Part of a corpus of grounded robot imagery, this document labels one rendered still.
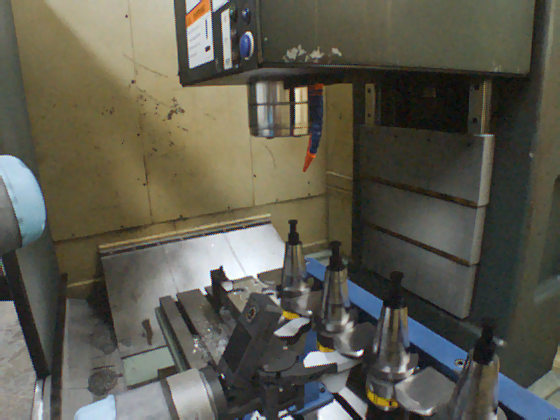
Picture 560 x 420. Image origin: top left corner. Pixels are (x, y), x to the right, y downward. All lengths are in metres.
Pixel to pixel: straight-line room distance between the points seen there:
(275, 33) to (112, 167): 1.38
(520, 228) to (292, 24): 0.75
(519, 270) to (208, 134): 1.42
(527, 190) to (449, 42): 0.44
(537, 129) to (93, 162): 1.61
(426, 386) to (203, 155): 1.60
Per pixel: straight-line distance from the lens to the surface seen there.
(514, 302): 1.12
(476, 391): 0.38
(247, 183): 1.98
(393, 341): 0.43
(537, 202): 1.05
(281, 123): 0.81
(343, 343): 0.49
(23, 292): 1.14
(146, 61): 1.82
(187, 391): 0.47
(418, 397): 0.43
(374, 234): 1.36
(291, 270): 0.59
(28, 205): 0.50
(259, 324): 0.44
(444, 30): 0.74
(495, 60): 0.86
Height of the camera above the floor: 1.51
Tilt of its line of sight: 16 degrees down
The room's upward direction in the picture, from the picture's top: 2 degrees counter-clockwise
